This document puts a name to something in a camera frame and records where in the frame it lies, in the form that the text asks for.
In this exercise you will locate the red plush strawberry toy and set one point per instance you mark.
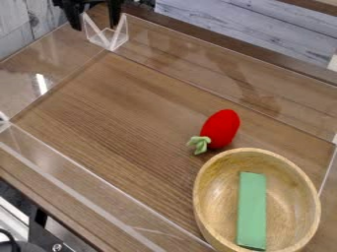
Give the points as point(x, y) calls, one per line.
point(218, 131)

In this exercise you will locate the black table leg bracket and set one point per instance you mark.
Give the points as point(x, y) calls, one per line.
point(40, 236)

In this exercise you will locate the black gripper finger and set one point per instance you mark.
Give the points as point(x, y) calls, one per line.
point(115, 11)
point(72, 9)

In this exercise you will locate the green rectangular block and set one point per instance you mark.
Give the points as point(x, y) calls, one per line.
point(251, 211)

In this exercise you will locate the clear acrylic tray walls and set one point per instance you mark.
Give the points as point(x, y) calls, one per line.
point(101, 104)

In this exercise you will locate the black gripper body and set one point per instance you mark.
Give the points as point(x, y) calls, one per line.
point(87, 2)

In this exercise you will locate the wooden bowl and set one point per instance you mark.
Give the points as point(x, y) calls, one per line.
point(293, 207)

